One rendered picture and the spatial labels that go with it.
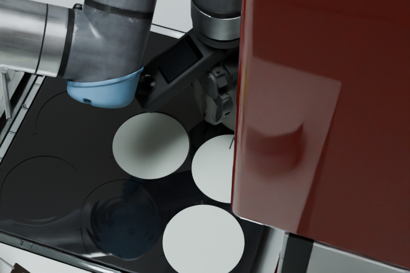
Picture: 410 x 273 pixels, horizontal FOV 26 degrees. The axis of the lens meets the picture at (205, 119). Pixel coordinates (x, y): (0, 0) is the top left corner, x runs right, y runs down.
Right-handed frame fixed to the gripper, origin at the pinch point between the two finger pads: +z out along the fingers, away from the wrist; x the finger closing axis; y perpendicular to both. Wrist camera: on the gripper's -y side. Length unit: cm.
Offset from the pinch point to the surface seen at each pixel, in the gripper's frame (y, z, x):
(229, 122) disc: 2.6, 1.3, -1.3
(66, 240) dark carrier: -23.3, 1.4, -5.8
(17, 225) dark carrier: -27.5, 1.4, -1.0
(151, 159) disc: -8.9, 1.5, -1.0
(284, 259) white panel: -9.6, -25.9, -29.7
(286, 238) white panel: -9.6, -30.1, -29.5
